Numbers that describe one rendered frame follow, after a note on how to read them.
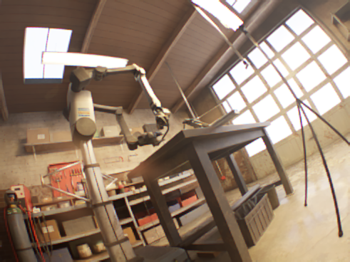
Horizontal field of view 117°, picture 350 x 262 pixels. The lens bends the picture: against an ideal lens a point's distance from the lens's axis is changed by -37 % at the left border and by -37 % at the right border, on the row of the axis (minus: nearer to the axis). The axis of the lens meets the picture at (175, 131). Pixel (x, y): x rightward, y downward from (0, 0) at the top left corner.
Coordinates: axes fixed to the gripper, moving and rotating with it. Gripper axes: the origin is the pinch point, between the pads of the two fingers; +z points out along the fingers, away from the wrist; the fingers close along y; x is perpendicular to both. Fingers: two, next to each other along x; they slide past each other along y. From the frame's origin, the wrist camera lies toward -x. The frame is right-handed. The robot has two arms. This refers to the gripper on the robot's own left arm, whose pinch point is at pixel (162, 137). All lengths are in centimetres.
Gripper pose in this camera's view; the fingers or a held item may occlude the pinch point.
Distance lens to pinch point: 129.1
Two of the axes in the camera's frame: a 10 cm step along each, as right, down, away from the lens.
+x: -3.2, 4.4, 8.4
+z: 8.7, -2.1, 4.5
